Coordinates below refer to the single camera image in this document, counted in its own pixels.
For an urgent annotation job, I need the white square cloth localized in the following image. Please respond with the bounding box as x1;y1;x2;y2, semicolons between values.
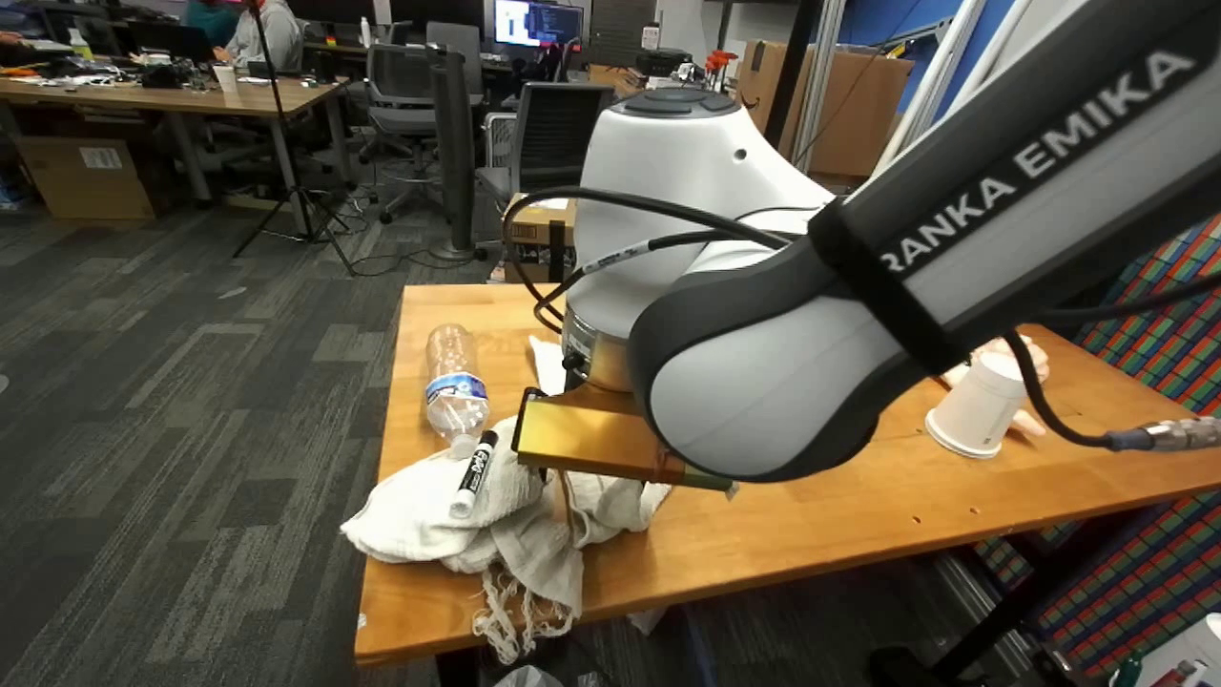
531;336;565;397

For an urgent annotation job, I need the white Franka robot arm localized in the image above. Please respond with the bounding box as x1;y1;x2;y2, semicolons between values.
561;0;1221;481

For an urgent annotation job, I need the pink crumpled cloth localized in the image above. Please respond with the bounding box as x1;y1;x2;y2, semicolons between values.
939;336;1056;444

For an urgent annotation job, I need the cardboard box on floor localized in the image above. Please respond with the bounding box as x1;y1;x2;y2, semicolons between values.
503;200;576;282

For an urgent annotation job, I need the black white marker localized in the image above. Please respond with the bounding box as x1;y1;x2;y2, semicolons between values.
452;430;500;516

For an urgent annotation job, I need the clear plastic water bottle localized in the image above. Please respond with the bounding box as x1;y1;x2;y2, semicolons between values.
425;323;490;440

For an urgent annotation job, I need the white crumpled rag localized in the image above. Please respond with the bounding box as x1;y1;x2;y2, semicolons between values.
339;421;671;665

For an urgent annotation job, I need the large cardboard box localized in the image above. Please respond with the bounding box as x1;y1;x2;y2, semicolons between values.
728;43;911;179

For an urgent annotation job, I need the computer monitor lit screen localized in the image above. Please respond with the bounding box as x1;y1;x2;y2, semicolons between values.
498;0;583;46

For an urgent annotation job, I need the white paper cup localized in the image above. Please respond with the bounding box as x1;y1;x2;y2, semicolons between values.
925;354;1025;457

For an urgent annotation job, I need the black vertical pole stand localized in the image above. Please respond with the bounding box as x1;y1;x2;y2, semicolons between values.
765;0;823;146

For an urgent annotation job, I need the seated person in background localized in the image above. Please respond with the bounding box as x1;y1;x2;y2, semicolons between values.
214;0;302;72

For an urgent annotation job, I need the background wooden desk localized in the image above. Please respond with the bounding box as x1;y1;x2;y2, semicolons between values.
0;76;345;201

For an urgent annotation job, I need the wrist camera wooden mount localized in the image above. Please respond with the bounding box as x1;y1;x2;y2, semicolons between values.
512;387;732;491

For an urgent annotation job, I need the black camera tripod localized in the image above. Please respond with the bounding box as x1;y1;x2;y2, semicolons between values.
228;0;362;277

